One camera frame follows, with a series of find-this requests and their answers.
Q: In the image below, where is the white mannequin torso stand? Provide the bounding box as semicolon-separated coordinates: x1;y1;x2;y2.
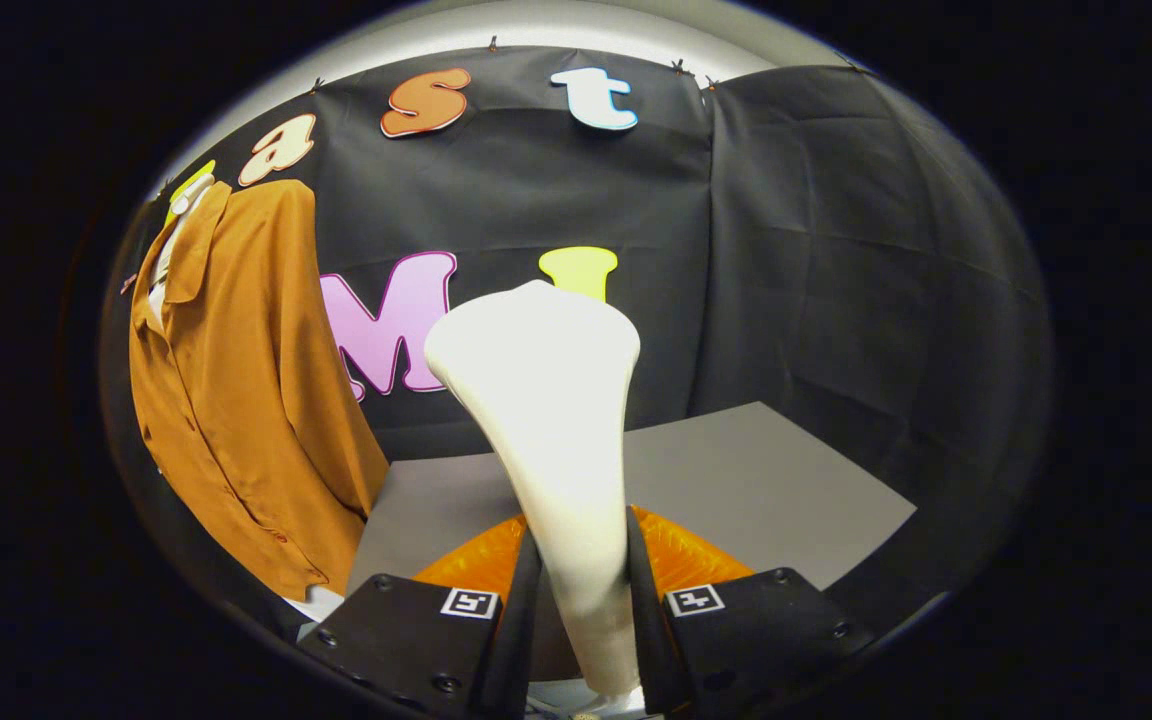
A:
149;175;347;623

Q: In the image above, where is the black backdrop cloth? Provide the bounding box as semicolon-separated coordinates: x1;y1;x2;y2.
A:
101;45;1052;641

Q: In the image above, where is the white garment steamer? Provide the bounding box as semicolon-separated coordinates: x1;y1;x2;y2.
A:
423;280;643;698

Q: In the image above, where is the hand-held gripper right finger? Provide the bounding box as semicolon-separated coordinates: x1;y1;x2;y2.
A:
624;505;877;719

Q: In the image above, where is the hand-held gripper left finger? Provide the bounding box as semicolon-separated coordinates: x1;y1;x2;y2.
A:
298;512;545;720

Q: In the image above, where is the orange button-up shirt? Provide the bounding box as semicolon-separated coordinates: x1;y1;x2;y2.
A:
129;180;390;601

